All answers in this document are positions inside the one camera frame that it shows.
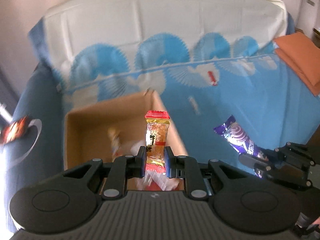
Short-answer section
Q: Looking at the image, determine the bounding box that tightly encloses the purple snack packet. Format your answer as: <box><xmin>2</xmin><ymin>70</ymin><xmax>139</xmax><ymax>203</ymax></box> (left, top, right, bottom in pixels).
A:
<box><xmin>213</xmin><ymin>114</ymin><xmax>271</xmax><ymax>179</ymax></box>

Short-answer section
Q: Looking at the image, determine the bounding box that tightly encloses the red gold clear snack packet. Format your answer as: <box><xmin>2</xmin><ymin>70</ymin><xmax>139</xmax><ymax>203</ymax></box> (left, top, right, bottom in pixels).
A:
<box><xmin>145</xmin><ymin>111</ymin><xmax>170</xmax><ymax>174</ymax></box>

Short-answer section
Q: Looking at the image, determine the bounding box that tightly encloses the clear bag of snacks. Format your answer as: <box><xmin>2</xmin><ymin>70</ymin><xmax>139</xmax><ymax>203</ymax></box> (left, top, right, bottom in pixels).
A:
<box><xmin>107</xmin><ymin>127</ymin><xmax>124</xmax><ymax>161</ymax></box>

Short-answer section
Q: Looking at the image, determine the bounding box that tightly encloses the red stick packet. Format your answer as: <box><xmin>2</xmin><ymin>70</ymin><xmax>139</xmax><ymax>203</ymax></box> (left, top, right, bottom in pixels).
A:
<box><xmin>208</xmin><ymin>71</ymin><xmax>217</xmax><ymax>86</ymax></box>

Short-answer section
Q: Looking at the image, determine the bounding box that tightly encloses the cardboard box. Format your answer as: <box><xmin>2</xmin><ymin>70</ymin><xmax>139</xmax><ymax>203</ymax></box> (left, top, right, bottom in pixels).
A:
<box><xmin>63</xmin><ymin>90</ymin><xmax>189</xmax><ymax>196</ymax></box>

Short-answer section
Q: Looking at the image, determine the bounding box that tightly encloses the white stick packet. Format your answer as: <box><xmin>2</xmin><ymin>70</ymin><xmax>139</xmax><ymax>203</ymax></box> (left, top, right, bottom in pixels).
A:
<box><xmin>188</xmin><ymin>96</ymin><xmax>201</xmax><ymax>115</ymax></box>

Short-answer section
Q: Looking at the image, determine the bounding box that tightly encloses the orange cushion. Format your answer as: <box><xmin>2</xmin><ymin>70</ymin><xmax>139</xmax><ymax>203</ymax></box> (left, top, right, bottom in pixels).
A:
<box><xmin>274</xmin><ymin>32</ymin><xmax>320</xmax><ymax>96</ymax></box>

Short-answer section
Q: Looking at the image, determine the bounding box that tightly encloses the blue white sofa cover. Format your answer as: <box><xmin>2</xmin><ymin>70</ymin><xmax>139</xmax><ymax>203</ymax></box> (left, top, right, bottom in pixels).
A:
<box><xmin>29</xmin><ymin>0</ymin><xmax>319</xmax><ymax>167</ymax></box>

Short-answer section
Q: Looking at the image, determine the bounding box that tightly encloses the smartphone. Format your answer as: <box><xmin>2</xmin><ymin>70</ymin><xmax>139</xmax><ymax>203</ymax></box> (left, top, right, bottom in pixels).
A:
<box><xmin>1</xmin><ymin>116</ymin><xmax>31</xmax><ymax>145</ymax></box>

